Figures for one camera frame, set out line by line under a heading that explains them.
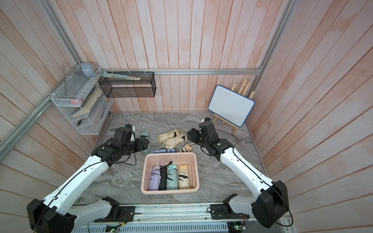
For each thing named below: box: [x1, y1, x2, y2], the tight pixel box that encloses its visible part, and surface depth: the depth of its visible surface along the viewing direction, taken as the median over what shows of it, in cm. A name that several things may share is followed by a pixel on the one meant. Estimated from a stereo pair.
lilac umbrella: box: [149, 163, 164, 191], surface depth 81 cm
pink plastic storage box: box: [140, 151, 200, 195], surface depth 83 cm
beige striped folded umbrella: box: [178, 142, 194, 153], surface depth 97 cm
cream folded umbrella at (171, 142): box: [161, 133, 187, 150], surface depth 99 cm
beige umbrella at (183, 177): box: [178, 165, 190, 190], surface depth 84 cm
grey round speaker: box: [80, 61, 97, 79], surface depth 84 cm
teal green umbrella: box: [166, 164, 179, 191], surface depth 85 cm
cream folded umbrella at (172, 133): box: [156, 128, 181, 144], surface depth 102 cm
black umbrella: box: [158, 161, 173, 191], surface depth 84 cm
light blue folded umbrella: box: [151, 148, 176, 154], surface depth 94 cm
